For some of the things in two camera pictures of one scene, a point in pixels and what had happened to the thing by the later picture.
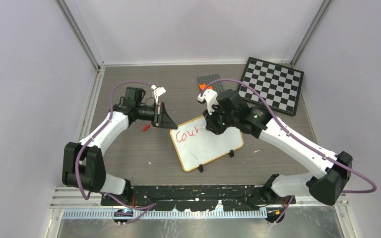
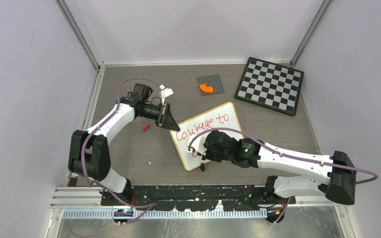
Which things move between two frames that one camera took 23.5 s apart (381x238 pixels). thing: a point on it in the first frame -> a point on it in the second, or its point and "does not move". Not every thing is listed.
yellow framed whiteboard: [196, 146] does not move
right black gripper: [211, 124] -> [208, 155]
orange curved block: [203, 86] does not move
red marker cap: [146, 127] does not move
